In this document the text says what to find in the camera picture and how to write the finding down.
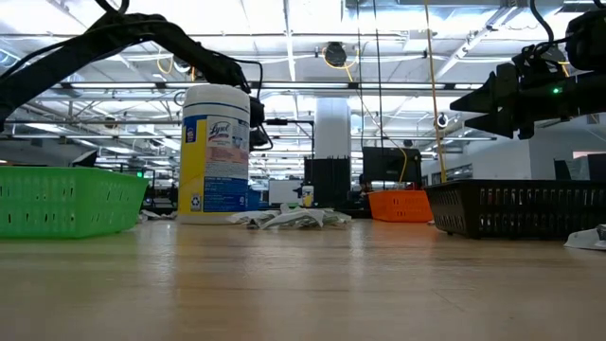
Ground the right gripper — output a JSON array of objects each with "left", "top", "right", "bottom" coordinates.
[{"left": 449, "top": 63, "right": 577, "bottom": 141}]

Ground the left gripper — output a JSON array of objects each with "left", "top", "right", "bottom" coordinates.
[{"left": 249, "top": 126, "right": 275, "bottom": 151}]

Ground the long white gauze packet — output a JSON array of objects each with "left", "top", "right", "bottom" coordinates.
[
  {"left": 226, "top": 209, "right": 279, "bottom": 227},
  {"left": 272, "top": 202, "right": 309, "bottom": 217},
  {"left": 258, "top": 210, "right": 328, "bottom": 232},
  {"left": 321, "top": 209, "right": 353, "bottom": 226}
]

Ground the Lysol wipes canister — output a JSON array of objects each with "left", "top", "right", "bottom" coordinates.
[{"left": 176, "top": 83, "right": 252, "bottom": 225}]

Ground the white screen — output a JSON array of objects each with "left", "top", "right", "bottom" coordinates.
[{"left": 268, "top": 179, "right": 304, "bottom": 206}]

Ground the white pillar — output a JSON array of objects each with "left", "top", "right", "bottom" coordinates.
[{"left": 314, "top": 98, "right": 352, "bottom": 160}]

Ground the black cabinet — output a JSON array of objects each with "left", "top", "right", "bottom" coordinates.
[{"left": 303, "top": 157, "right": 352, "bottom": 209}]

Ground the black plastic basket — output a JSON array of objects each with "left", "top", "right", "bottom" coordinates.
[{"left": 424, "top": 178, "right": 606, "bottom": 240}]

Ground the dark monitor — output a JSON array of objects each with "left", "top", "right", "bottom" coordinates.
[{"left": 587, "top": 153, "right": 606, "bottom": 182}]

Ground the person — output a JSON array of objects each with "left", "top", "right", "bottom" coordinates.
[{"left": 357, "top": 172, "right": 376, "bottom": 195}]

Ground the black monitor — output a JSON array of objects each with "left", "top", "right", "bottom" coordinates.
[{"left": 362, "top": 146, "right": 423, "bottom": 187}]

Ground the orange plastic basket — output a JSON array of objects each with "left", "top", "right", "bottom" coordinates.
[{"left": 367, "top": 188, "right": 435, "bottom": 224}]

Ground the green plastic basket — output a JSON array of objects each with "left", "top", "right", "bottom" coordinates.
[{"left": 0, "top": 165, "right": 150, "bottom": 240}]

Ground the black stand frame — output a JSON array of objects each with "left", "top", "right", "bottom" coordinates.
[{"left": 249, "top": 117, "right": 316, "bottom": 209}]

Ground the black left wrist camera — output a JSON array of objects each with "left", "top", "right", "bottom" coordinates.
[{"left": 249, "top": 97, "right": 266, "bottom": 129}]

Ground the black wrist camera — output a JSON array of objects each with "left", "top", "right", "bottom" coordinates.
[
  {"left": 249, "top": 97, "right": 266, "bottom": 129},
  {"left": 509, "top": 43, "right": 567, "bottom": 80}
]

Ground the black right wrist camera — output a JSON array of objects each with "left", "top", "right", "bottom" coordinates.
[{"left": 509, "top": 43, "right": 567, "bottom": 80}]

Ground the thick yellow hanging cable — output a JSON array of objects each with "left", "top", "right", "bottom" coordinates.
[{"left": 422, "top": 0, "right": 449, "bottom": 184}]

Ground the black ceiling cord reel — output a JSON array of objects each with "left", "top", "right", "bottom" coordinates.
[{"left": 324, "top": 41, "right": 348, "bottom": 68}]

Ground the thin yellow reel cable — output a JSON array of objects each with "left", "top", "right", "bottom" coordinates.
[{"left": 321, "top": 45, "right": 409, "bottom": 185}]

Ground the thin black hanging cable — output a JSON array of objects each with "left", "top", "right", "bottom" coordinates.
[{"left": 355, "top": 0, "right": 365, "bottom": 148}]

